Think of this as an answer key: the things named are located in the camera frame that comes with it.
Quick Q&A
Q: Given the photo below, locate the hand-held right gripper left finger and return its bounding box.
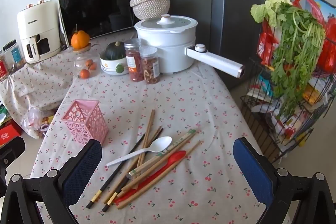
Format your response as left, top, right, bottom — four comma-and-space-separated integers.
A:
0, 139, 103, 224

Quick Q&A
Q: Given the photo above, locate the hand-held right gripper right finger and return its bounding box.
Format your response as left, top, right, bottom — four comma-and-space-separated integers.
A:
233, 137, 336, 224

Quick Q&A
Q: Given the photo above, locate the black chopstick with gold band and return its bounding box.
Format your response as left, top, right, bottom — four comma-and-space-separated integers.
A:
87, 133, 146, 209
102, 127, 164, 212

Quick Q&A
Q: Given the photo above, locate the pink perforated utensil holder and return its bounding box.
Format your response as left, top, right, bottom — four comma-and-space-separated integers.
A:
61, 99, 109, 148

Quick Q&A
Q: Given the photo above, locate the plain light wooden chopstick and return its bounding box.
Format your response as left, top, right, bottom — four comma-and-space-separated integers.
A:
117, 140, 201, 209
121, 157, 184, 192

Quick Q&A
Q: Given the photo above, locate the green printed bamboo chopstick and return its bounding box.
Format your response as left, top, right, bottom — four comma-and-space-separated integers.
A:
129, 131, 197, 178
128, 130, 196, 177

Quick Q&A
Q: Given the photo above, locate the red plastic spoon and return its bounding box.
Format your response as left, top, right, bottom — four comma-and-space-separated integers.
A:
114, 150, 187, 205

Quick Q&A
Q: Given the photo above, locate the white plastic spoon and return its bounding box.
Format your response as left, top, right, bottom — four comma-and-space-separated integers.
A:
106, 136, 172, 167

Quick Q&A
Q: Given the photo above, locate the red box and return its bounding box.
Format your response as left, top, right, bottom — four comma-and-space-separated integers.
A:
0, 123, 23, 147

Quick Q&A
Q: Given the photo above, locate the clear plastic bag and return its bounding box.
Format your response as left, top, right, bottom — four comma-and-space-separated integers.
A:
21, 106, 55, 139

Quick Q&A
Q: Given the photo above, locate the pile of assorted packets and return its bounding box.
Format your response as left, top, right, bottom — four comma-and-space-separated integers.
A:
247, 74, 328, 148

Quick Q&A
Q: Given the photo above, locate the cherry print tablecloth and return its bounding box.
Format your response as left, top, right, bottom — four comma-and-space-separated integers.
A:
0, 35, 289, 224

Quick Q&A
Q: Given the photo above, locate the glass jar with red label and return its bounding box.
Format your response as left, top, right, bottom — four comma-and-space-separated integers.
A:
0, 49, 13, 83

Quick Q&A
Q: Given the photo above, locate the black-lidded jar with blue label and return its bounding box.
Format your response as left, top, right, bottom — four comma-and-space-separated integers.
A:
3, 39, 25, 71

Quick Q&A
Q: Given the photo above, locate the glass jar with wooden lid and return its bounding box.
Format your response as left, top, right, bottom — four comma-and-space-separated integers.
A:
72, 43, 99, 80

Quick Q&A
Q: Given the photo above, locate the silver-lidded jar of red snacks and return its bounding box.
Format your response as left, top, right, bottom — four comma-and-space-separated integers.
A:
124, 39, 143, 82

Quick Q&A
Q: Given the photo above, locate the dark green squash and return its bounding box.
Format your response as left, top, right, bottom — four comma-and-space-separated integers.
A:
105, 41, 126, 60

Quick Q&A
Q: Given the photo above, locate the large orange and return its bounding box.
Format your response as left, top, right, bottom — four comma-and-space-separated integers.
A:
71, 25, 90, 49

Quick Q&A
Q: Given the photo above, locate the bunch of leafy green stalks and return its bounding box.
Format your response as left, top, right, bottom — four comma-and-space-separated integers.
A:
270, 2, 326, 122

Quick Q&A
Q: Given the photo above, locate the cream air fryer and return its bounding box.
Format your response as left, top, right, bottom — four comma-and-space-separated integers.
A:
17, 0, 62, 64

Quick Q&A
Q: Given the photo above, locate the red printed shopping bag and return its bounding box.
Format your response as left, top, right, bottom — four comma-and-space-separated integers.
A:
293, 0, 336, 72

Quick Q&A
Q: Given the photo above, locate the white electric cooking pot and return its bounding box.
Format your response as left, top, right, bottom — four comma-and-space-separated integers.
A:
134, 14, 246, 79

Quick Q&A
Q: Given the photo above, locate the black microwave oven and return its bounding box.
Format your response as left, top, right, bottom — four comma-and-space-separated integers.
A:
58, 0, 155, 45

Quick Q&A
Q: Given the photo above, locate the glass pot lid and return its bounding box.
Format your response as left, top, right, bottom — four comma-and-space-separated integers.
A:
135, 14, 197, 30

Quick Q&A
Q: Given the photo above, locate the grey refrigerator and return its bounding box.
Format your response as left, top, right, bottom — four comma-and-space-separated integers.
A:
152, 0, 288, 90

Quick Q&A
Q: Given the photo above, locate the white woven basket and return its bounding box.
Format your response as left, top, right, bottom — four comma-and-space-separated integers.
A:
129, 0, 171, 20

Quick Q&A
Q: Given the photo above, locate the black wire rack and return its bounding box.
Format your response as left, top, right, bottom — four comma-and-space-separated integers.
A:
240, 53, 336, 164

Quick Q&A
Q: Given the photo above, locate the white bowl with green handle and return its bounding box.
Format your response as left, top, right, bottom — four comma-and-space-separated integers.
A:
100, 52, 129, 75

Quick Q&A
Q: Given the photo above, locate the clear-lidded jar of ring snacks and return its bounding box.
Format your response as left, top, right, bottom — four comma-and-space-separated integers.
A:
140, 46, 160, 84

